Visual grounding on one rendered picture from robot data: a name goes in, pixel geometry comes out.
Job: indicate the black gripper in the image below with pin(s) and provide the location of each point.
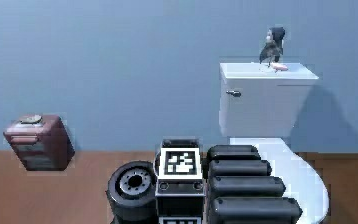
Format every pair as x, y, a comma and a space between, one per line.
133, 186

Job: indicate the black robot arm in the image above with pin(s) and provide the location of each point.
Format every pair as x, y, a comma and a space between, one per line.
240, 186

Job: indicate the dark red box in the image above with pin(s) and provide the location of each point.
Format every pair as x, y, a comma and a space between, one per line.
42, 143

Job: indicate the white toilet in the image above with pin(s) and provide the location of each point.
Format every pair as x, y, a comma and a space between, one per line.
263, 106

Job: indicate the dark bird figurine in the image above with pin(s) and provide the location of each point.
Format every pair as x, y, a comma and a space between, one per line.
273, 48

